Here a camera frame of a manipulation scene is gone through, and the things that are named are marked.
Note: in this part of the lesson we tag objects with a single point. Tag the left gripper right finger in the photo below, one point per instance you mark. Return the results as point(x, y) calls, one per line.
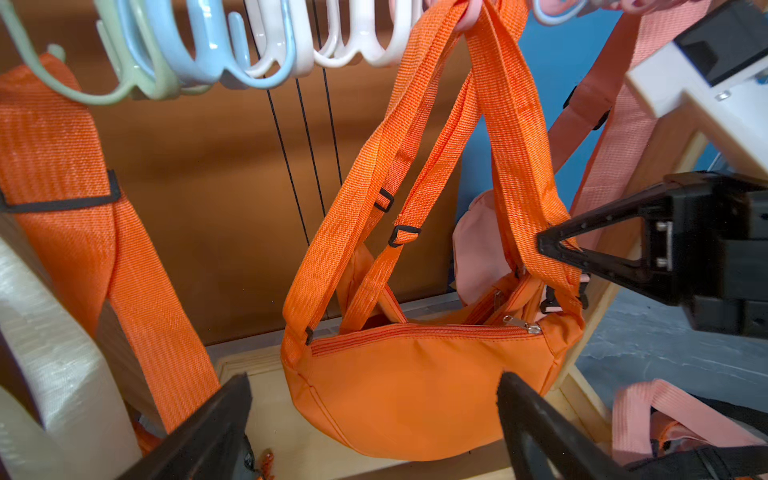
point(541, 443)

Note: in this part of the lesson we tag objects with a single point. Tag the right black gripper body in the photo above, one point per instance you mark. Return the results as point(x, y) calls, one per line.
point(706, 250)

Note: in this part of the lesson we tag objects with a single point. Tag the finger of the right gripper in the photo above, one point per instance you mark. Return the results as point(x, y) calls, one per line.
point(650, 273)

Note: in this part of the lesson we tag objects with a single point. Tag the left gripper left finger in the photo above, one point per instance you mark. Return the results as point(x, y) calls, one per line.
point(211, 444)

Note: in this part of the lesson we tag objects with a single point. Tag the orange bag with black strap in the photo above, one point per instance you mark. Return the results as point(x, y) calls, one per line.
point(706, 463)

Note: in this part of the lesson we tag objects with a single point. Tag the beige sling bag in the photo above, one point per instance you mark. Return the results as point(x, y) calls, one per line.
point(62, 416)

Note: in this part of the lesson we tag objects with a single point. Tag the green plastic hook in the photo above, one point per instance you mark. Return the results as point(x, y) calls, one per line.
point(71, 25)

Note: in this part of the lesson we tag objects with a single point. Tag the white plastic hook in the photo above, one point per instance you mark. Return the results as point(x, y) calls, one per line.
point(353, 31)

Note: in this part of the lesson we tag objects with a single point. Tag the blue plastic hook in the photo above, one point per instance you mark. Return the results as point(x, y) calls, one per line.
point(222, 55)

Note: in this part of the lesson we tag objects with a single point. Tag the wooden hanging rack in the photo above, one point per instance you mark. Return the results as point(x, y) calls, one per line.
point(616, 351)

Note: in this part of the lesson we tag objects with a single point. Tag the light pink strap bag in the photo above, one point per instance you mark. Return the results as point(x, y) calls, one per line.
point(598, 130)

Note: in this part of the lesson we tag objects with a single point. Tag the orange strap bag far left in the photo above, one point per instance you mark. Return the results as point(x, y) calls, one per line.
point(91, 242)

